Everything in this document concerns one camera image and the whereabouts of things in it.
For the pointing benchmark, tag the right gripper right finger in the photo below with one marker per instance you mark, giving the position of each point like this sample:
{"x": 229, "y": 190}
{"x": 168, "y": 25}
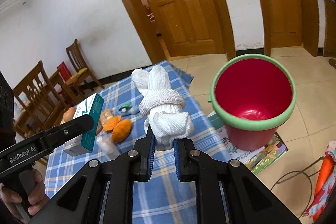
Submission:
{"x": 186, "y": 166}

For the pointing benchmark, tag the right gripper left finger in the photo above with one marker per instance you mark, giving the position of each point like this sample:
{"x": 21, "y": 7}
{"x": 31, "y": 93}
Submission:
{"x": 145, "y": 160}

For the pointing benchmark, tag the orange medicine box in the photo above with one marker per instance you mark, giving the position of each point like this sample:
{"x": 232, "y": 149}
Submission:
{"x": 104, "y": 117}

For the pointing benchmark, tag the white teal carton box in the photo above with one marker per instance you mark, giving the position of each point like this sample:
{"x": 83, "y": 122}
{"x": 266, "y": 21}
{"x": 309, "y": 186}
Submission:
{"x": 86, "y": 118}

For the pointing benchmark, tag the red green trash bin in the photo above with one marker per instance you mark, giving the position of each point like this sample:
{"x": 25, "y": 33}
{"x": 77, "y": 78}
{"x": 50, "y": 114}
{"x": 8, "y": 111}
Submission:
{"x": 253, "y": 95}

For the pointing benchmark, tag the person's left hand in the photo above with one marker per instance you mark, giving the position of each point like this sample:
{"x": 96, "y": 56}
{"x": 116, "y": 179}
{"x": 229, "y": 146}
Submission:
{"x": 37, "y": 198}

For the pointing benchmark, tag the blue plaid tablecloth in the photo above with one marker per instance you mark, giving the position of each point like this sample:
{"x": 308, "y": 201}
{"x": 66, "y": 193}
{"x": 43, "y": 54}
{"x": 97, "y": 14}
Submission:
{"x": 163, "y": 199}

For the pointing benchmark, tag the clear plastic bottle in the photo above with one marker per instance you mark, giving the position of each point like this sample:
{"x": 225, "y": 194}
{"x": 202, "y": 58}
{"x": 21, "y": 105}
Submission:
{"x": 109, "y": 149}

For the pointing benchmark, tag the green blue toy figure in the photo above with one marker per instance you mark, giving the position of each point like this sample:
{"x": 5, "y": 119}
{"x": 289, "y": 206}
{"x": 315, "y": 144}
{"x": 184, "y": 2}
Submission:
{"x": 127, "y": 109}

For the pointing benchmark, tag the wooden chair near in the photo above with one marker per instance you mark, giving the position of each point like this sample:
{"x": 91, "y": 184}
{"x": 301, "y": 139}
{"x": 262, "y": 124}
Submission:
{"x": 42, "y": 105}

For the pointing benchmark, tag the wooden chair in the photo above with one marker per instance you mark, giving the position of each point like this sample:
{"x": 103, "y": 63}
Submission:
{"x": 79, "y": 64}
{"x": 42, "y": 105}

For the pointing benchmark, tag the brown egg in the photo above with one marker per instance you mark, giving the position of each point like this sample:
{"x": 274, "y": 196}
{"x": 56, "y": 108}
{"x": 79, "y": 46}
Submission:
{"x": 69, "y": 114}

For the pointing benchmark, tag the colourful book under bin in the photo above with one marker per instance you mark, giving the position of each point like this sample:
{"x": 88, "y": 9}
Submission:
{"x": 256, "y": 160}

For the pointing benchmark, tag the red small chair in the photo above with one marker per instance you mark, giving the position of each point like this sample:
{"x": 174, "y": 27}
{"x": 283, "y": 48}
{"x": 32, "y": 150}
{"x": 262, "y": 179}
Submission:
{"x": 64, "y": 72}

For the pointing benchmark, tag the wooden chair far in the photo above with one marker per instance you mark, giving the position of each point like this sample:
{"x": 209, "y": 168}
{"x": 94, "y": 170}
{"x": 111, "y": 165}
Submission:
{"x": 79, "y": 64}

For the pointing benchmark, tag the floral cloth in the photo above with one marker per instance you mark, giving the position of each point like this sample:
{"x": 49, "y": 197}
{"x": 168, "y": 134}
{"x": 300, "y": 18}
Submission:
{"x": 320, "y": 201}

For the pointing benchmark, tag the orange pole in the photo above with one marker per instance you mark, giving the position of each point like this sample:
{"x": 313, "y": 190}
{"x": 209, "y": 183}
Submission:
{"x": 324, "y": 173}

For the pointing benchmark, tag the open wooden door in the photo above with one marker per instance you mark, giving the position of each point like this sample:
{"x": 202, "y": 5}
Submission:
{"x": 181, "y": 1}

